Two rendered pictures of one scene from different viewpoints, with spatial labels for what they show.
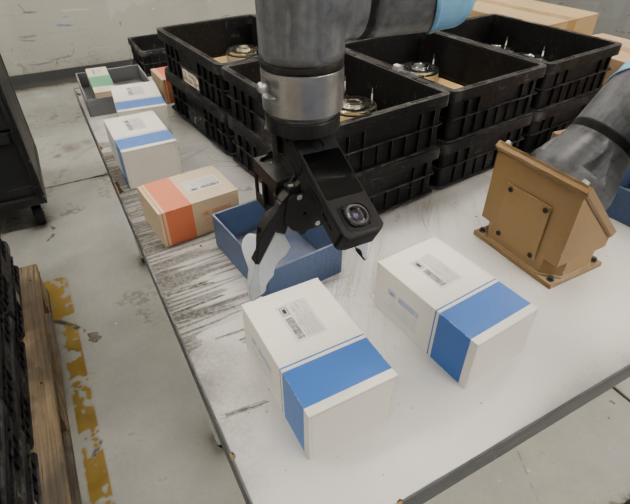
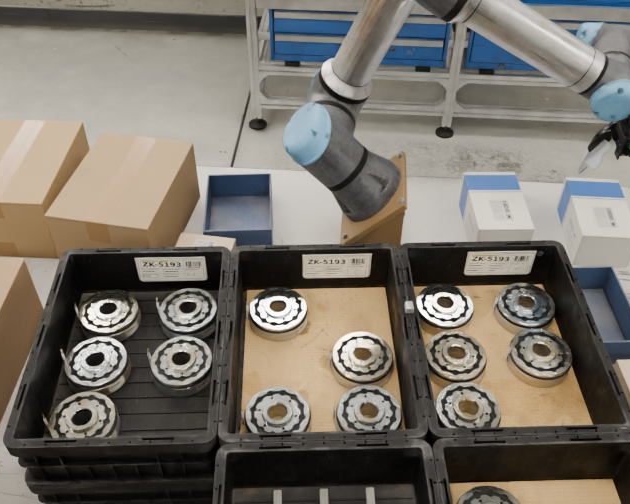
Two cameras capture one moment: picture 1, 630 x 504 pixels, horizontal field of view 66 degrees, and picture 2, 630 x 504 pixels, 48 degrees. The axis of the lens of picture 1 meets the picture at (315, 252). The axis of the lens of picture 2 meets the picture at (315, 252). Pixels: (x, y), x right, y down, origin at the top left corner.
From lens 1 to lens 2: 1.87 m
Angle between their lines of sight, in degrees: 93
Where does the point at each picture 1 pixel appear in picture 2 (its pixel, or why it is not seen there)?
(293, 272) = (586, 273)
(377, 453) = not seen: hidden behind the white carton
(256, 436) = not seen: outside the picture
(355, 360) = (583, 189)
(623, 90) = (345, 131)
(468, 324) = (510, 180)
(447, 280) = (499, 202)
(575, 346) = (424, 191)
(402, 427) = (552, 201)
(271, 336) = (625, 215)
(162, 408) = not seen: outside the picture
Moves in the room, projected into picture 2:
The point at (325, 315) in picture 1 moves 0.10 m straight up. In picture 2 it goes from (588, 213) to (601, 177)
